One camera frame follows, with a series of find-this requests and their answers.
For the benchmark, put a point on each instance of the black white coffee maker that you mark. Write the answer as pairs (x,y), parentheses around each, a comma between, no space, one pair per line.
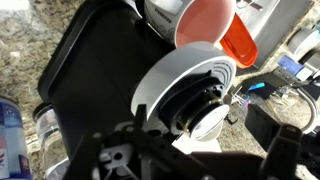
(109,61)

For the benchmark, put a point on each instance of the silver metal coffee filter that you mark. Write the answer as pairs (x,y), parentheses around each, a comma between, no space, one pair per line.
(208,123)

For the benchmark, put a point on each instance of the blue white canister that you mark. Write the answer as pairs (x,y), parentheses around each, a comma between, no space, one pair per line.
(14,161)

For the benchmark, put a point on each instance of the clear glass jar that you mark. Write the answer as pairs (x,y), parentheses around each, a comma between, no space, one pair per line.
(54,155)

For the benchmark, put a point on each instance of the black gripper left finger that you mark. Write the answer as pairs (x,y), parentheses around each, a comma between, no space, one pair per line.
(140,117)

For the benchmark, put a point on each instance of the orange plastic scoop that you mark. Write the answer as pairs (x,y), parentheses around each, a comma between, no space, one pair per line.
(238,44)

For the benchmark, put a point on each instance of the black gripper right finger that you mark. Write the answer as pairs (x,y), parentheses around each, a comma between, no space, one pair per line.
(261,125)

